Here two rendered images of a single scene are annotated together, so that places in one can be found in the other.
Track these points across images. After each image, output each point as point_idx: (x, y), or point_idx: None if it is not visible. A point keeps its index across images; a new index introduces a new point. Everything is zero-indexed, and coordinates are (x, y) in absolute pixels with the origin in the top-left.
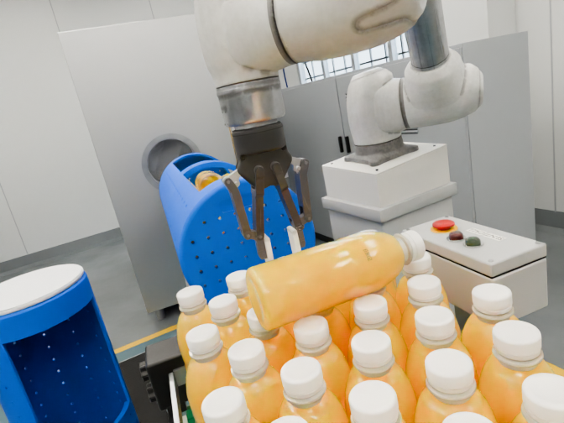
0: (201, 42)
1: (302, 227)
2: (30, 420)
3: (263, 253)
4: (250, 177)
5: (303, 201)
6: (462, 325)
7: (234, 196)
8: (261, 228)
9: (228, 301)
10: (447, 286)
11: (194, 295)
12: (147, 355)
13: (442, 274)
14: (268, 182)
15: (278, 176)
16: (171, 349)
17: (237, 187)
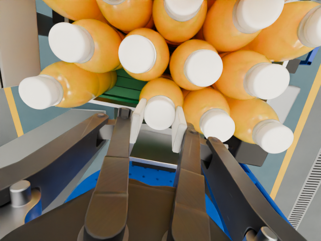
0: None
1: (122, 108)
2: (273, 203)
3: (188, 125)
4: (219, 235)
5: (90, 130)
6: (44, 27)
7: (263, 201)
8: (190, 137)
9: (270, 70)
10: (22, 11)
11: (280, 126)
12: (267, 154)
13: (13, 16)
14: (155, 194)
15: (119, 187)
16: (251, 147)
17: (264, 221)
